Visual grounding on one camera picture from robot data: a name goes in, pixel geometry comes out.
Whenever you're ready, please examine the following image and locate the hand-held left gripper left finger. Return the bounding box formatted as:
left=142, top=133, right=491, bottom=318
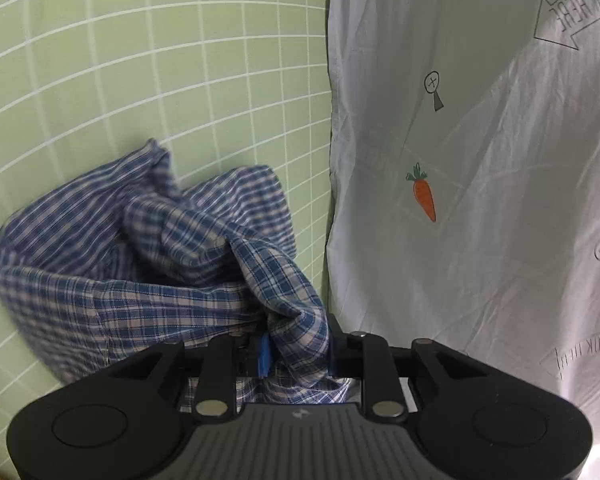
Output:
left=100, top=332, right=273, bottom=422

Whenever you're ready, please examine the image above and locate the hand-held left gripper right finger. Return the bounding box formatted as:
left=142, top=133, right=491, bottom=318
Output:
left=326, top=314, right=483, bottom=423

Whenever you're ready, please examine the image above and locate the blue plaid shirt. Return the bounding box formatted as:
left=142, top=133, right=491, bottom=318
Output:
left=0, top=137, right=354, bottom=407

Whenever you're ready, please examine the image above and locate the white printed sheet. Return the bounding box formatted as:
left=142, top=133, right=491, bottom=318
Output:
left=323, top=0, right=600, bottom=448

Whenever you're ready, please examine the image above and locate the green grid mat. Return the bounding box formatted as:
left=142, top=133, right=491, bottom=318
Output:
left=0, top=0, right=335, bottom=477

